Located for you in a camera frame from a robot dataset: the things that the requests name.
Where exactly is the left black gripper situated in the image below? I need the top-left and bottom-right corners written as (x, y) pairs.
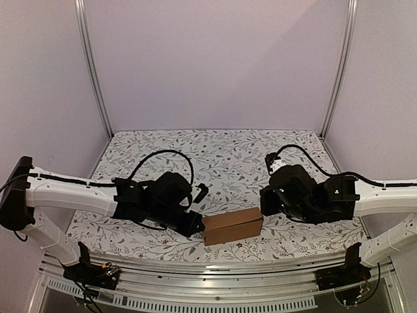
top-left (147, 204), bottom-right (205, 238)

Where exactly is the brown cardboard box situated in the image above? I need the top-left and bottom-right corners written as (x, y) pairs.
top-left (202, 207), bottom-right (263, 246)

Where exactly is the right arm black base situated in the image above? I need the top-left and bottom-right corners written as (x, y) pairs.
top-left (315, 243), bottom-right (381, 308)

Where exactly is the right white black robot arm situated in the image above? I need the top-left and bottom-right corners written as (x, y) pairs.
top-left (260, 165), bottom-right (416, 284)

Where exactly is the floral patterned table mat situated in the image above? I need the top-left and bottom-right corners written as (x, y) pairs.
top-left (67, 130), bottom-right (367, 263)

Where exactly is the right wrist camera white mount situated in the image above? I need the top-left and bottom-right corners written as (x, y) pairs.
top-left (265, 153), bottom-right (286, 175)

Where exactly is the left black braided cable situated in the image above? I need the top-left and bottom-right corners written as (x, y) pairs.
top-left (128, 149), bottom-right (195, 183)

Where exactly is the black braided cable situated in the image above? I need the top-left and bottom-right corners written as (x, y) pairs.
top-left (128, 149), bottom-right (195, 183)
top-left (275, 144), bottom-right (359, 179)

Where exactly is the aluminium front rail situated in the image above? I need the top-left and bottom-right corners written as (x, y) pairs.
top-left (37, 252), bottom-right (397, 310)

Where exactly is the right black braided cable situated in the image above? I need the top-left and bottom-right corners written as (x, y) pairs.
top-left (275, 144), bottom-right (359, 179)

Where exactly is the right aluminium frame post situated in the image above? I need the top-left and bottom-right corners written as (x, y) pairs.
top-left (319, 0), bottom-right (358, 141)

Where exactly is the aluminium frame post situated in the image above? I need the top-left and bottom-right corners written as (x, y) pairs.
top-left (74, 0), bottom-right (114, 139)
top-left (319, 0), bottom-right (358, 141)

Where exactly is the left aluminium frame post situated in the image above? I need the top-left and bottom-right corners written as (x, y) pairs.
top-left (74, 0), bottom-right (114, 139)

